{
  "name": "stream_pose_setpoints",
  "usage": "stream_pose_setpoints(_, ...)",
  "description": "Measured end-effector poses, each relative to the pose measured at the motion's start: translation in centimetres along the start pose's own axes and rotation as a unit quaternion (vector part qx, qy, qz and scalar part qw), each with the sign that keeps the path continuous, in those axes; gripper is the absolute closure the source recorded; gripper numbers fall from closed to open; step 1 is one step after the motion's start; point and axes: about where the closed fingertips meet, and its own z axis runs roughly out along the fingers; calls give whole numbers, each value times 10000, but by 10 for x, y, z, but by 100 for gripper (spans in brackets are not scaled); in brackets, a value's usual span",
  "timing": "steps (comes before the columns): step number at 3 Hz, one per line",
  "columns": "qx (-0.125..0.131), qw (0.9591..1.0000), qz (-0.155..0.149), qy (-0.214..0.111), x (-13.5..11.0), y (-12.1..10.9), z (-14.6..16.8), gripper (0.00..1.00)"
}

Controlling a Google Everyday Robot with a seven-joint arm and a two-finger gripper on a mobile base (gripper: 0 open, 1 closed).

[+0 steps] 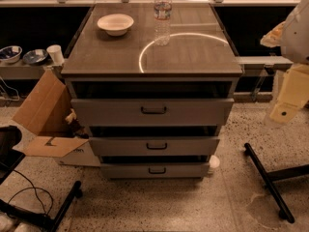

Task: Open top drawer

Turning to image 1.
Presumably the white cabinet caster wheel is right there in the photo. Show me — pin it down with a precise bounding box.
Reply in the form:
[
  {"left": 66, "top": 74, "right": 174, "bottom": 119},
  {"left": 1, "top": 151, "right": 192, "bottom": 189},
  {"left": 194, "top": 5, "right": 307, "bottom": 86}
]
[{"left": 208, "top": 155, "right": 220, "bottom": 174}]

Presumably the grey bottom drawer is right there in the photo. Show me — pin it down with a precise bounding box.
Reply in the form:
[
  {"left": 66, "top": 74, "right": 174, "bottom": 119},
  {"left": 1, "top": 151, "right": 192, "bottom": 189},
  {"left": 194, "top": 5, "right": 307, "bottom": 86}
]
[{"left": 101, "top": 162, "right": 210, "bottom": 179}]

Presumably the black stand leg right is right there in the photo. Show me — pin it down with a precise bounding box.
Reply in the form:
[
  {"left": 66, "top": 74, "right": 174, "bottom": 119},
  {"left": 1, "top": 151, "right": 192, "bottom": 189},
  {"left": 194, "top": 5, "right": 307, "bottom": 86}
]
[{"left": 244, "top": 143, "right": 309, "bottom": 223}]

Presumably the grey drawer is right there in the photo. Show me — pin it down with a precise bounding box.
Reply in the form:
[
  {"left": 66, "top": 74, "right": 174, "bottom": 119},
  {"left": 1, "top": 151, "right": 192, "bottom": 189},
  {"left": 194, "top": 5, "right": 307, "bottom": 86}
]
[
  {"left": 71, "top": 99, "right": 234, "bottom": 127},
  {"left": 101, "top": 162, "right": 210, "bottom": 179},
  {"left": 90, "top": 136, "right": 219, "bottom": 157}
]

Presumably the black cable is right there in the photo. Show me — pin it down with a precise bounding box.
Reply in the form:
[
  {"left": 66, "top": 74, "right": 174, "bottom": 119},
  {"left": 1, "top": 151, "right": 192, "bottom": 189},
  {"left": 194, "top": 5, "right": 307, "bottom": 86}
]
[{"left": 7, "top": 168, "right": 54, "bottom": 217}]

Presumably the black stand leg left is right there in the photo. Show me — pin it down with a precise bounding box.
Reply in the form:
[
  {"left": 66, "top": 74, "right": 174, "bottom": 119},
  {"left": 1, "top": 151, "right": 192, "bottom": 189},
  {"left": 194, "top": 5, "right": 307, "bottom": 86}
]
[{"left": 0, "top": 181, "right": 83, "bottom": 232}]

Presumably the black stand leg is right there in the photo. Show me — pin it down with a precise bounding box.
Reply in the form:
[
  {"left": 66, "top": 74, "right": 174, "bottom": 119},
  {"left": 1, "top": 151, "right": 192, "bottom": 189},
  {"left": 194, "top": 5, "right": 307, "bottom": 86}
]
[
  {"left": 0, "top": 181, "right": 83, "bottom": 232},
  {"left": 244, "top": 143, "right": 309, "bottom": 223}
]

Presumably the grey drawer cabinet wooden top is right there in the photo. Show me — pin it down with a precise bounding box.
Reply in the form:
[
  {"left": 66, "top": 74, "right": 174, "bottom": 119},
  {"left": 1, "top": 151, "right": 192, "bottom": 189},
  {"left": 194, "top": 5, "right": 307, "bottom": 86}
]
[{"left": 62, "top": 3, "right": 242, "bottom": 166}]

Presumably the white paper cup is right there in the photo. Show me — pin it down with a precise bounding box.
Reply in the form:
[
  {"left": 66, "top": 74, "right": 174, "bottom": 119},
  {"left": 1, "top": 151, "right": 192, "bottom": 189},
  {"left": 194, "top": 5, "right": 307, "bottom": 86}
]
[{"left": 46, "top": 44, "right": 65, "bottom": 66}]

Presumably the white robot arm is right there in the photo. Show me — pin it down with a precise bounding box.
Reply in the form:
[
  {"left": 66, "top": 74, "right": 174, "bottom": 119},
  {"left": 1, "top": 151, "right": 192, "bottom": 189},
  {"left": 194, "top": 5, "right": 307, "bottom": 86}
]
[{"left": 260, "top": 0, "right": 309, "bottom": 124}]

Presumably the clear plastic water bottle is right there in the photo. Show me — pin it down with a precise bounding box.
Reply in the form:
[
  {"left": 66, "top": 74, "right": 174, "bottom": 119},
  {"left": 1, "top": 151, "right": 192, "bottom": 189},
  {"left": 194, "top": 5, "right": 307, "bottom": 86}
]
[{"left": 154, "top": 0, "right": 172, "bottom": 45}]

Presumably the white blue patterned bowl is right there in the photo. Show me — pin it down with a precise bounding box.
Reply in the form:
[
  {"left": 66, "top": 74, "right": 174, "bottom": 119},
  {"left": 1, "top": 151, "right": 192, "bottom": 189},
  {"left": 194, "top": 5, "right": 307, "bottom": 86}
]
[{"left": 0, "top": 45, "right": 22, "bottom": 64}]

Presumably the grey top drawer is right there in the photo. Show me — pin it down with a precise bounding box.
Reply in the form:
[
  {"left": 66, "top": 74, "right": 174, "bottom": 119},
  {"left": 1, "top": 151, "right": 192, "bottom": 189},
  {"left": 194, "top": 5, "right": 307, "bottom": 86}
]
[{"left": 71, "top": 99, "right": 234, "bottom": 127}]

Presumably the grey metal shelf rail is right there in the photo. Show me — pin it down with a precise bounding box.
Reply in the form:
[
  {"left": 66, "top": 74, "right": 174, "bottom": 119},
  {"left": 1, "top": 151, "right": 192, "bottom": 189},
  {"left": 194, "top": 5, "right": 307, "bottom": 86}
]
[{"left": 0, "top": 60, "right": 63, "bottom": 80}]

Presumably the brown cardboard box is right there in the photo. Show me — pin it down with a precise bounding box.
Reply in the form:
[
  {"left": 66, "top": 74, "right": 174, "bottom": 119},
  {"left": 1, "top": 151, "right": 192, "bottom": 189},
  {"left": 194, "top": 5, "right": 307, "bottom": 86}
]
[{"left": 13, "top": 71, "right": 99, "bottom": 167}]

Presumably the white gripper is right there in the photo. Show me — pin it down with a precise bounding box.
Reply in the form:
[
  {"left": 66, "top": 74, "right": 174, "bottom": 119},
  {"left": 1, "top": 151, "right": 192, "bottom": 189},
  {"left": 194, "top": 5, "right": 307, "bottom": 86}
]
[{"left": 269, "top": 64, "right": 309, "bottom": 124}]

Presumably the black chair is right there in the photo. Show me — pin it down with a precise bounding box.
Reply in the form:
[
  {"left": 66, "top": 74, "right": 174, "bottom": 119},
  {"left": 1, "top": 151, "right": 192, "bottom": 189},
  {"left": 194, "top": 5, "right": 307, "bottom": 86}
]
[{"left": 0, "top": 126, "right": 25, "bottom": 184}]

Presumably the grey middle drawer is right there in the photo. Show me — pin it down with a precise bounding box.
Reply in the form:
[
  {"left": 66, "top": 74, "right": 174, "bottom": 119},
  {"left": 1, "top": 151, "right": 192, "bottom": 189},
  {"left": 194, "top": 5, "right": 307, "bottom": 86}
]
[{"left": 90, "top": 136, "right": 219, "bottom": 157}]

